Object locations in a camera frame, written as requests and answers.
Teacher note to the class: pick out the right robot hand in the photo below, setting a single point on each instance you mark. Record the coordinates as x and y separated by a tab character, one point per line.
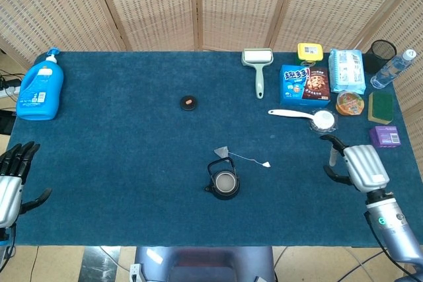
363	166

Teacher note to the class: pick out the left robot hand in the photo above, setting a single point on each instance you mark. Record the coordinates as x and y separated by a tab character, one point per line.
10	193

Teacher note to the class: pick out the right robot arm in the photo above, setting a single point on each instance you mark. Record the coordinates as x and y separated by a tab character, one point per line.
393	226

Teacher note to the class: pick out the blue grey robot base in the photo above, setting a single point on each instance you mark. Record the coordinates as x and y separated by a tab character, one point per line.
205	263

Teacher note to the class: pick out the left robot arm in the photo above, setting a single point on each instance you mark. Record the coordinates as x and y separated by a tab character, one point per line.
6	249

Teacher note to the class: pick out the black cast iron teapot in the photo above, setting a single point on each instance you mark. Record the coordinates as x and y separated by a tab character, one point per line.
225	183

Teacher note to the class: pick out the black teapot lid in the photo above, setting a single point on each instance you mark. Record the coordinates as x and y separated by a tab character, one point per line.
188	103

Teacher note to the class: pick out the small purple box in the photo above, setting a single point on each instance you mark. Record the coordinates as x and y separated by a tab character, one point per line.
385	136

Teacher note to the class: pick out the white dish brush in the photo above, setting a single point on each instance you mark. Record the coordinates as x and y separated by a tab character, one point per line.
322	120

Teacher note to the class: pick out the green yellow sponge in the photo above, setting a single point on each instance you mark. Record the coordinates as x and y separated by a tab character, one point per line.
381	105

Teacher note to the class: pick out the orange jelly cup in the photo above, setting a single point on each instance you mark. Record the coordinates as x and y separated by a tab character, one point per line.
350	103

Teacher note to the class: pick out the light blue wet wipes pack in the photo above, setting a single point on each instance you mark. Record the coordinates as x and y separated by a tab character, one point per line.
347	70

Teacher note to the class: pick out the clear plastic water bottle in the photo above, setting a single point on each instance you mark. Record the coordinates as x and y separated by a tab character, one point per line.
390	70

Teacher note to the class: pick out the blue cookie box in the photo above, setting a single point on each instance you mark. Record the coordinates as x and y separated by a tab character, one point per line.
302	87

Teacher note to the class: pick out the white power strip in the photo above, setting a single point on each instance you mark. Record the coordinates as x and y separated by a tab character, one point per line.
10	90

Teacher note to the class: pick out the blue detergent pump bottle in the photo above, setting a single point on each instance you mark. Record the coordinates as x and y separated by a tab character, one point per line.
38	93

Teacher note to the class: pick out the black mesh pen holder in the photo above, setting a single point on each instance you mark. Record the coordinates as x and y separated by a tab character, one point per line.
375	60

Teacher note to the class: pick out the blue table cloth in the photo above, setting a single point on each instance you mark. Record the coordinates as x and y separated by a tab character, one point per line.
132	163

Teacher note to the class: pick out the yellow lidded container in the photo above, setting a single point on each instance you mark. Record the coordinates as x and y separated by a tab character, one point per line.
310	51

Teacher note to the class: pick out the pale green lint roller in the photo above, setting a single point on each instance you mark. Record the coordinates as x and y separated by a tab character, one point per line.
257	57

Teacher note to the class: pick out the bamboo folding screen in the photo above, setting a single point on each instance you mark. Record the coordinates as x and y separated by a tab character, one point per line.
158	4

